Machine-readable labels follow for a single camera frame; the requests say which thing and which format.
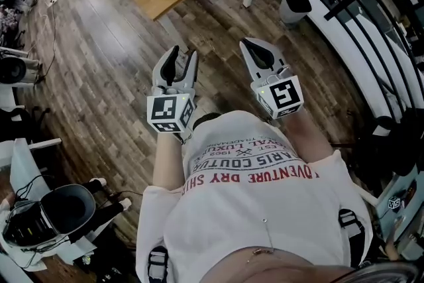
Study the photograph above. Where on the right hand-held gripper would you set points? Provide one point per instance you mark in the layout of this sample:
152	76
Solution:
281	96

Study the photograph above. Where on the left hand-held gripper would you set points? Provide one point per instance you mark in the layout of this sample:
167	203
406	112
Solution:
167	109

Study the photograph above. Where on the person's right forearm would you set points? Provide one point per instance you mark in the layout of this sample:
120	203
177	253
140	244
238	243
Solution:
306	139

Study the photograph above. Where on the person's left forearm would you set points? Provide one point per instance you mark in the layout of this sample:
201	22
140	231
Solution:
167	162

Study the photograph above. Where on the person's black trousers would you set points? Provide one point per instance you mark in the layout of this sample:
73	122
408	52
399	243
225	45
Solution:
207	119

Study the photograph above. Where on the black metal railing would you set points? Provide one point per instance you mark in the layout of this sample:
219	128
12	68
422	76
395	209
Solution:
361	26

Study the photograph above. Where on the white power strip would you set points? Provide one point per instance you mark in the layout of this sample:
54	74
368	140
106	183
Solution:
52	2

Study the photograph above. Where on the person's white printed shirt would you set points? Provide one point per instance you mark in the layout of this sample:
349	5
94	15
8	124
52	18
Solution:
251	208

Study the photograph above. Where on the white device with black lens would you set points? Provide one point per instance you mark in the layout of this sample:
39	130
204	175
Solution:
16	69

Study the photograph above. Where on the small black white patterned cube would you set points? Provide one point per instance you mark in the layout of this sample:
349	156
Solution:
394	203

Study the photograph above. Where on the light blue desk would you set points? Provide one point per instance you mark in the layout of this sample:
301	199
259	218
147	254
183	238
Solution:
402	208

